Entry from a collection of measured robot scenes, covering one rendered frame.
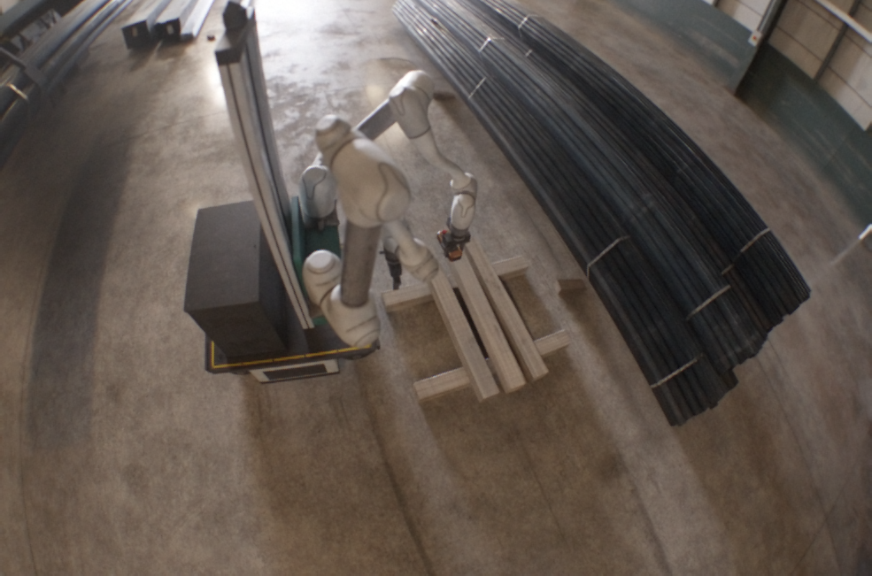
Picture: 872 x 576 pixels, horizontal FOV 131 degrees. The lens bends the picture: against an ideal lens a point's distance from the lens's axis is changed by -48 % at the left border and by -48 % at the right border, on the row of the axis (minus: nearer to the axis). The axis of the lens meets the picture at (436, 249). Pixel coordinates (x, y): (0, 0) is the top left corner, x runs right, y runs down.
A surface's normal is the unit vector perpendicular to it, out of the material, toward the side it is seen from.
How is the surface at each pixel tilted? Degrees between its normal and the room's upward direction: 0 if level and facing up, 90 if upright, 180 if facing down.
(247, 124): 90
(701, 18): 90
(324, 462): 0
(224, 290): 0
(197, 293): 0
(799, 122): 90
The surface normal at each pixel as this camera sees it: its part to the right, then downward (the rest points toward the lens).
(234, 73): 0.26, 0.79
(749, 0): -0.93, 0.22
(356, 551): 0.11, -0.59
